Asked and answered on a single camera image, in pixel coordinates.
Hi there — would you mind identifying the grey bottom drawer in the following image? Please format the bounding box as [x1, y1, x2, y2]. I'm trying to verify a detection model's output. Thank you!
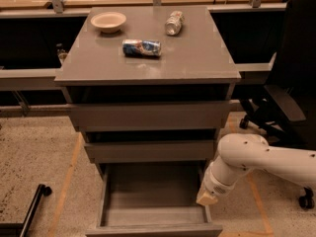
[86, 161, 222, 237]

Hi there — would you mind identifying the grey drawer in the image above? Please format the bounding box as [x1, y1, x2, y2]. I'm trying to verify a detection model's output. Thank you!
[85, 140, 214, 163]
[70, 101, 230, 131]
[86, 161, 222, 237]

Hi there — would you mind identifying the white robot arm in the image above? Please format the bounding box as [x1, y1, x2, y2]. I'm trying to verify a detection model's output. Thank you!
[197, 133, 316, 209]

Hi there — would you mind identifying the grey middle drawer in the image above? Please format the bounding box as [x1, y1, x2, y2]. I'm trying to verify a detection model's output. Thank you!
[85, 140, 214, 163]

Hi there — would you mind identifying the grey top drawer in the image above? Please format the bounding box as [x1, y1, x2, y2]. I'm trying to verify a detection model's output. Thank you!
[70, 101, 230, 131]

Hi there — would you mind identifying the grey drawer cabinet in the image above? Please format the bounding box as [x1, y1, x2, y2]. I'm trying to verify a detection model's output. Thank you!
[54, 5, 242, 170]

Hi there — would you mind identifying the black office chair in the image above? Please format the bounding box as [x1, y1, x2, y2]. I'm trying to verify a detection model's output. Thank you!
[238, 0, 316, 211]

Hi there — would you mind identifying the blue crushed soda can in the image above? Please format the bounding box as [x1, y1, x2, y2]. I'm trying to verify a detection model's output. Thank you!
[122, 39, 161, 57]

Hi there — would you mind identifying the clear plastic bottle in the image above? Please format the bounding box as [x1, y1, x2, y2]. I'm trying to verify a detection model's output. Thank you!
[165, 11, 185, 36]

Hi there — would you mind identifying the black wheeled stand base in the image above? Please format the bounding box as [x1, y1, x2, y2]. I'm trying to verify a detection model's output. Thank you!
[0, 184, 52, 237]

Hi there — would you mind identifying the white paper bowl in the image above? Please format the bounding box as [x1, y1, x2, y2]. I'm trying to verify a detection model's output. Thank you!
[91, 12, 126, 34]

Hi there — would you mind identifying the long grey desk frame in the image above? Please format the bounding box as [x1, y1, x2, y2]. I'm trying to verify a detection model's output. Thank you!
[0, 3, 285, 116]

